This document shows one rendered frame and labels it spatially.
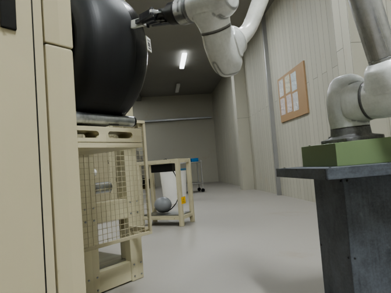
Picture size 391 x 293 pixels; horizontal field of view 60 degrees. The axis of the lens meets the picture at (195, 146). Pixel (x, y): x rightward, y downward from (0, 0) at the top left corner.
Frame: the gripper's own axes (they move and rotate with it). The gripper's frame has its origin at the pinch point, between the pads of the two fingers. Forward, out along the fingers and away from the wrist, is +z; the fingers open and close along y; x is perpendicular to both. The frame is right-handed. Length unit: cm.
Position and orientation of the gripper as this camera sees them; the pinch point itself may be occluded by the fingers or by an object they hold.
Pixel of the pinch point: (138, 22)
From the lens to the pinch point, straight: 135.6
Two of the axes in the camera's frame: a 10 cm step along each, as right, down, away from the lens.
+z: -7.8, -0.4, 6.2
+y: -6.2, 0.1, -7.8
